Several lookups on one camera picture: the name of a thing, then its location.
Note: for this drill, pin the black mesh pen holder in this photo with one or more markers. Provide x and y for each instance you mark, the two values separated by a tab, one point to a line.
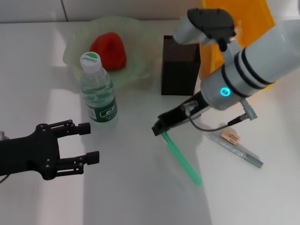
178	77

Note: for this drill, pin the white eraser tan sleeve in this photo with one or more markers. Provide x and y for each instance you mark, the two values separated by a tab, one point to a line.
232	137

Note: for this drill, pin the orange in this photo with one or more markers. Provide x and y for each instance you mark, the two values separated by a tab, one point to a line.
110	50

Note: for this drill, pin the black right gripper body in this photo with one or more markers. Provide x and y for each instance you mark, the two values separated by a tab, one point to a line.
178	114

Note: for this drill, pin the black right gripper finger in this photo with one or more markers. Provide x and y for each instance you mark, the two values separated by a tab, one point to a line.
160	126

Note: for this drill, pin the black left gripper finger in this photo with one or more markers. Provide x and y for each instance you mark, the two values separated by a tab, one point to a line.
92	157
84	128

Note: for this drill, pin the clear water bottle green label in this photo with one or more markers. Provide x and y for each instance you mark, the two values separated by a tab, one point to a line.
98	93

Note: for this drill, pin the mint green pen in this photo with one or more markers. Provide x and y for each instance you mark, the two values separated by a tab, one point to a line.
181	159

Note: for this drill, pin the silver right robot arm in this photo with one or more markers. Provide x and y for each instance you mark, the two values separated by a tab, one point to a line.
257	63

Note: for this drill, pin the silver glitter pen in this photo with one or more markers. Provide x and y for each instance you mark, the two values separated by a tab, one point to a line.
234	150

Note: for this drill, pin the yellow plastic bin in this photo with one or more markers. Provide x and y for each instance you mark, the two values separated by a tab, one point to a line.
253	14

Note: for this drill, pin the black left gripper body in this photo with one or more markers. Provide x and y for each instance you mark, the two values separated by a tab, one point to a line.
25	154

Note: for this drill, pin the green glass fruit plate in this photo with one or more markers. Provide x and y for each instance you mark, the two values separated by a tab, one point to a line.
140	47

